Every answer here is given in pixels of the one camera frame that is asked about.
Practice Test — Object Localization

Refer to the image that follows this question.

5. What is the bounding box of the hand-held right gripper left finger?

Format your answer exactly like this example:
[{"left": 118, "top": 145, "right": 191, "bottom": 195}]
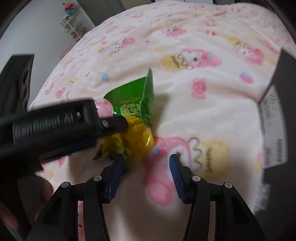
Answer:
[{"left": 27, "top": 154, "right": 125, "bottom": 241}]

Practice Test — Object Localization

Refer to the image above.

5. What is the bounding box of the person's left hand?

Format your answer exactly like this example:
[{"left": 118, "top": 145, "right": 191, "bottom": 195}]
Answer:
[{"left": 0, "top": 172, "right": 55, "bottom": 232}]

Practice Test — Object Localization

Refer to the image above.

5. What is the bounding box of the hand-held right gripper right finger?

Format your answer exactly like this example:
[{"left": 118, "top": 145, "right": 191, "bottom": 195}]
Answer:
[{"left": 169, "top": 153, "right": 269, "bottom": 241}]

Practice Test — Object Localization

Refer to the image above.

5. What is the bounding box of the white shelf rack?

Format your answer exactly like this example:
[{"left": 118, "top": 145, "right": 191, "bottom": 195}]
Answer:
[{"left": 60, "top": 17, "right": 88, "bottom": 42}]

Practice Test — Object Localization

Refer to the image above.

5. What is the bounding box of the red and blue toy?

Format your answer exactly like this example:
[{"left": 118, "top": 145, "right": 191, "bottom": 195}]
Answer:
[{"left": 62, "top": 2, "right": 80, "bottom": 16}]

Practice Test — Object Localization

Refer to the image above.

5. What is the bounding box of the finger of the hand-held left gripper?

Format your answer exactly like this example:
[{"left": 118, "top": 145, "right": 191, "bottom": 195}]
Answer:
[
  {"left": 98, "top": 115, "right": 129, "bottom": 137},
  {"left": 66, "top": 137, "right": 99, "bottom": 153}
]

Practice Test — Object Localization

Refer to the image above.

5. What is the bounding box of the green corn snack packet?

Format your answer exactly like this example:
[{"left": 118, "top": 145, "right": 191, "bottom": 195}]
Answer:
[{"left": 93, "top": 68, "right": 155, "bottom": 163}]

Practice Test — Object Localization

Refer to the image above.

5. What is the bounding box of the grey door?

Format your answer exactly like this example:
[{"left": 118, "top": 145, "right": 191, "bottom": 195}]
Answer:
[{"left": 77, "top": 0, "right": 126, "bottom": 27}]

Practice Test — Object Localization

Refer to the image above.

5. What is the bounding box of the black cardboard box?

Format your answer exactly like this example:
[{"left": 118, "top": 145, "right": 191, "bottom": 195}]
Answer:
[{"left": 257, "top": 46, "right": 296, "bottom": 186}]

